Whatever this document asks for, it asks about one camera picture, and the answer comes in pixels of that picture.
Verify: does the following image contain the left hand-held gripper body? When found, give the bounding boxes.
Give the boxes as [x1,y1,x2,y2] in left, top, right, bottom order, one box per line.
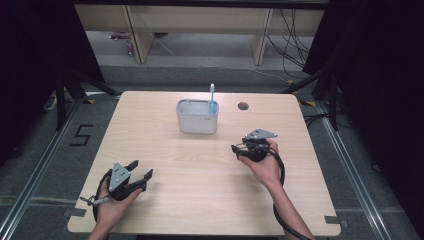
[107,161,148,202]

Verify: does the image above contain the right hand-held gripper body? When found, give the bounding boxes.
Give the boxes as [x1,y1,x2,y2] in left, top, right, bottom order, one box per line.
[237,128,279,164]

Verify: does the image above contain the white plastic holder cup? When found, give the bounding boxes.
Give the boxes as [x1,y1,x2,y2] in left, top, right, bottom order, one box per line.
[175,98,220,135]

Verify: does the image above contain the light blue toothbrush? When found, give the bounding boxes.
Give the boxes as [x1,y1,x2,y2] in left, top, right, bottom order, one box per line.
[208,83,217,115]

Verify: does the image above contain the person's right hand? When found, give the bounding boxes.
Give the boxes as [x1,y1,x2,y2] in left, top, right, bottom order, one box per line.
[238,138,283,190]

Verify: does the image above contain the person's left hand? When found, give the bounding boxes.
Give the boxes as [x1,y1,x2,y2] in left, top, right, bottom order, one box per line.
[95,179,143,232]

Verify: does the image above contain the black metal stand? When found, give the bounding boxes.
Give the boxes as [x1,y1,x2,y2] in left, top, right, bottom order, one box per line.
[280,65,340,132]
[54,65,122,132]

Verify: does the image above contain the white thing on floor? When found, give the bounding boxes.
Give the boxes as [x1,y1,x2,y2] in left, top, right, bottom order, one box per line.
[42,94,59,112]

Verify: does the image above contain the pink flat thing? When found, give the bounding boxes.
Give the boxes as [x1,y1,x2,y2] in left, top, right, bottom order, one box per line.
[108,31,132,41]

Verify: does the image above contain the light wooden desk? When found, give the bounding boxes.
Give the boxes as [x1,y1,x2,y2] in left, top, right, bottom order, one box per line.
[73,3,326,66]

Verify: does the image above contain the dark curtain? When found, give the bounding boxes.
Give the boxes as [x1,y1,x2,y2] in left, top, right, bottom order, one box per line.
[0,0,105,166]
[302,0,424,231]

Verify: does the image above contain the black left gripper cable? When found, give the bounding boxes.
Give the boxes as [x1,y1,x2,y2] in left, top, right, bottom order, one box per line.
[93,168,114,224]

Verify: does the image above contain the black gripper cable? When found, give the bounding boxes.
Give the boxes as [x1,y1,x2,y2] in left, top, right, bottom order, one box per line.
[93,168,114,224]
[265,146,314,240]

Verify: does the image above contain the grey cable plug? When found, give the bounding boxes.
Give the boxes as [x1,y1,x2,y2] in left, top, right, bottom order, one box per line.
[79,195,111,207]

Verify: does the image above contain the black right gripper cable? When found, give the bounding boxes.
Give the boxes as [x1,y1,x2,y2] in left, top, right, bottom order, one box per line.
[265,146,314,240]

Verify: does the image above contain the black floor cables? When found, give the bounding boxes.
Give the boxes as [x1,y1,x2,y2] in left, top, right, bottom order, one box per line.
[302,111,355,130]

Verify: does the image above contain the aluminium floor rail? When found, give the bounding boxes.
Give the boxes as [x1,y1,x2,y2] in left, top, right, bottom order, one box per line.
[0,97,85,240]
[314,99,394,240]

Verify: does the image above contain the bundle of black cables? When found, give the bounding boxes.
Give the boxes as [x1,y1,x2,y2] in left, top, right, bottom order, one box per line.
[266,8,314,80]

